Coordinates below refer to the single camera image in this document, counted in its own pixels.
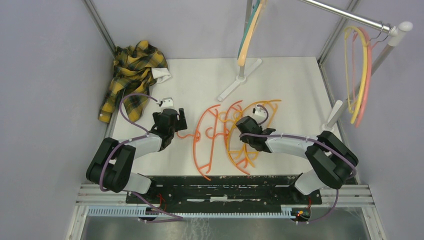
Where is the amber hanger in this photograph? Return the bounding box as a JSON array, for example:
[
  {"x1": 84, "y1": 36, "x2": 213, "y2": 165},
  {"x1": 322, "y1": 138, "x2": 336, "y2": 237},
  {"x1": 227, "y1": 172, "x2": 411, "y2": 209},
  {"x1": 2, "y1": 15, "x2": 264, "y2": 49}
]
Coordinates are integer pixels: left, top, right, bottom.
[
  {"x1": 218, "y1": 105, "x2": 259, "y2": 168},
  {"x1": 222, "y1": 99, "x2": 281, "y2": 174}
]

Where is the beige hanger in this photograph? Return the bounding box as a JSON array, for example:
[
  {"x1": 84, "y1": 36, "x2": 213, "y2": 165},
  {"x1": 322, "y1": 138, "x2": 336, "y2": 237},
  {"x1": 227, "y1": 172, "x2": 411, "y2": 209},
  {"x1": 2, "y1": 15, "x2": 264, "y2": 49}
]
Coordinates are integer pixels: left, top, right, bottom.
[{"x1": 237, "y1": 0, "x2": 268, "y2": 67}]

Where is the yellow hanger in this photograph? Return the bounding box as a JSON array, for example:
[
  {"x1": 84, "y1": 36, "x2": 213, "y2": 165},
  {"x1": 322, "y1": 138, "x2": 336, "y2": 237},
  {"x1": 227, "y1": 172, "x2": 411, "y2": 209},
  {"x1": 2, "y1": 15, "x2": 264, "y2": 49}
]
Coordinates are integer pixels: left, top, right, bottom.
[{"x1": 343, "y1": 25, "x2": 368, "y2": 125}]

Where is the pink hanger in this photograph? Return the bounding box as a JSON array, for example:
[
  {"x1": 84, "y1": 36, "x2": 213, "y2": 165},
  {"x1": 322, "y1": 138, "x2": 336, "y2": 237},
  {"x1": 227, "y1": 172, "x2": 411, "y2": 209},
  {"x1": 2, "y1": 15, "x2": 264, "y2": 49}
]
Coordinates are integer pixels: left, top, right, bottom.
[{"x1": 354, "y1": 27, "x2": 373, "y2": 128}]

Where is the teal hanger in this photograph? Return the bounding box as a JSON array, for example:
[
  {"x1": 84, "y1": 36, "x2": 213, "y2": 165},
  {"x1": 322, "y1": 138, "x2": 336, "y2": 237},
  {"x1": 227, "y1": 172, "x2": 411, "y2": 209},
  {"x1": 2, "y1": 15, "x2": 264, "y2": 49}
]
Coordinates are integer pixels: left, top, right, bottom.
[{"x1": 238, "y1": 0, "x2": 263, "y2": 61}]

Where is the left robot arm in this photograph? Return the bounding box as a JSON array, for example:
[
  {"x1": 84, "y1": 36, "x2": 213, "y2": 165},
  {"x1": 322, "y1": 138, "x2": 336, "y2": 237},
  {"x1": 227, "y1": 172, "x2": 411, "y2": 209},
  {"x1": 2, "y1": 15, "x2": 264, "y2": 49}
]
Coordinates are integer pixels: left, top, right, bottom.
[{"x1": 86, "y1": 108, "x2": 188, "y2": 204}]

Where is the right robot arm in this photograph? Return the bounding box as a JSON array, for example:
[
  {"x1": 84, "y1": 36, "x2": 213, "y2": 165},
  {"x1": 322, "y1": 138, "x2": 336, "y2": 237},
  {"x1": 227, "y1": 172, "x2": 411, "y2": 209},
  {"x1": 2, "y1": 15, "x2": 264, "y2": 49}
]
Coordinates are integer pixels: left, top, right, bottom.
[{"x1": 235, "y1": 116, "x2": 359, "y2": 204}]

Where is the yellow plaid shirt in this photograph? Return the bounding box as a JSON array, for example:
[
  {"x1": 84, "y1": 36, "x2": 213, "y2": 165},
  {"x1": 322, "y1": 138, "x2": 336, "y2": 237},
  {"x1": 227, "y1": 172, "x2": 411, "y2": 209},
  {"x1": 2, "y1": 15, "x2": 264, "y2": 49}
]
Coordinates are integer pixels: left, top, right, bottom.
[{"x1": 98, "y1": 40, "x2": 168, "y2": 123}]

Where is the white clothes rack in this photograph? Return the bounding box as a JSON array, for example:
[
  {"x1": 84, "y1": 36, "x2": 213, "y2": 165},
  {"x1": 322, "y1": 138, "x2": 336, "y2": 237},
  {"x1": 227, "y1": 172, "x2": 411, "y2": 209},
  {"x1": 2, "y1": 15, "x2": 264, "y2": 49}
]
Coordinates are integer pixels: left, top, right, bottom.
[{"x1": 217, "y1": 0, "x2": 413, "y2": 131}]

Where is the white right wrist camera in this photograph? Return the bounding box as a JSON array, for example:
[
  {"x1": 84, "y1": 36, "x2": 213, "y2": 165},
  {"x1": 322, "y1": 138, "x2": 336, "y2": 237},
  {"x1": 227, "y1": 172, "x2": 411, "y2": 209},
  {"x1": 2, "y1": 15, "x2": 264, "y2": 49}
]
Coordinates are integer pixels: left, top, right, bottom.
[{"x1": 252, "y1": 104, "x2": 269, "y2": 124}]

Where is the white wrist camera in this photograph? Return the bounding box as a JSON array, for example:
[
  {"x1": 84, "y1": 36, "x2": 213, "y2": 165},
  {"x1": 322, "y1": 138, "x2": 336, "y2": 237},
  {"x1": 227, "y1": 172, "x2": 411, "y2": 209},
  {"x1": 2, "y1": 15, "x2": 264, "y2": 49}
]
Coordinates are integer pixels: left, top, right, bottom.
[
  {"x1": 252, "y1": 104, "x2": 269, "y2": 124},
  {"x1": 157, "y1": 97, "x2": 174, "y2": 109}
]

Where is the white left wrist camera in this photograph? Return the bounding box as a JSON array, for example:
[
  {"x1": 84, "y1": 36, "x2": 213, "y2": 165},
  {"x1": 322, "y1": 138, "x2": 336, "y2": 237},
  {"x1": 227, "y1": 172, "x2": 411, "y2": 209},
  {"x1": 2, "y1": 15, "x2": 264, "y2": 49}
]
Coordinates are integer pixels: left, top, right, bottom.
[{"x1": 157, "y1": 97, "x2": 174, "y2": 109}]

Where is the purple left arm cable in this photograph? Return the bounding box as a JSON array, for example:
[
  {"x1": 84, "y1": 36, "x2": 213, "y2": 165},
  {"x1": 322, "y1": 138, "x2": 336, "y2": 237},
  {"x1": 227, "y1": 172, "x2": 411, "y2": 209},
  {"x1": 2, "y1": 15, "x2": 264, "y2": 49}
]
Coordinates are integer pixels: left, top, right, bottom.
[{"x1": 98, "y1": 93, "x2": 160, "y2": 193}]

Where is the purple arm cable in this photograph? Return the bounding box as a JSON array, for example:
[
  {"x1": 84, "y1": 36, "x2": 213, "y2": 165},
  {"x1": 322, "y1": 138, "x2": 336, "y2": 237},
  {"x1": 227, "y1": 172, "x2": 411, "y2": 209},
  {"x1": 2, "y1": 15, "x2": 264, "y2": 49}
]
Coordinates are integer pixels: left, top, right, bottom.
[
  {"x1": 98, "y1": 93, "x2": 160, "y2": 193},
  {"x1": 239, "y1": 104, "x2": 358, "y2": 181}
]

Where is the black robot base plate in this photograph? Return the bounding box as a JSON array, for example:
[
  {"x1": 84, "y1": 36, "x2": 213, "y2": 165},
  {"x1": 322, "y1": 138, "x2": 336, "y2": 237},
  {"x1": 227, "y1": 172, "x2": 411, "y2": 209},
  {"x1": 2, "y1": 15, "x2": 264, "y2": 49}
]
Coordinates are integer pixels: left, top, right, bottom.
[{"x1": 143, "y1": 175, "x2": 323, "y2": 214}]

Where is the white cable duct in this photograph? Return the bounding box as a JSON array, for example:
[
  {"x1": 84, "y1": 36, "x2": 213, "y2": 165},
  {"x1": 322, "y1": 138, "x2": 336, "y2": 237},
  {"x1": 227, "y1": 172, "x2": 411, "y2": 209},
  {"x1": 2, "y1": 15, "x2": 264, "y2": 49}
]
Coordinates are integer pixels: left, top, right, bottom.
[{"x1": 87, "y1": 206, "x2": 295, "y2": 219}]

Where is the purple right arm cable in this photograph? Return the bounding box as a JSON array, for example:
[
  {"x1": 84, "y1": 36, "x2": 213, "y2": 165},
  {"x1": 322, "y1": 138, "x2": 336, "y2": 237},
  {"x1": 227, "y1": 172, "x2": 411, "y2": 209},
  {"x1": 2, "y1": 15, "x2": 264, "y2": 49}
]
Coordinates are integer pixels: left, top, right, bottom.
[{"x1": 239, "y1": 104, "x2": 358, "y2": 181}]

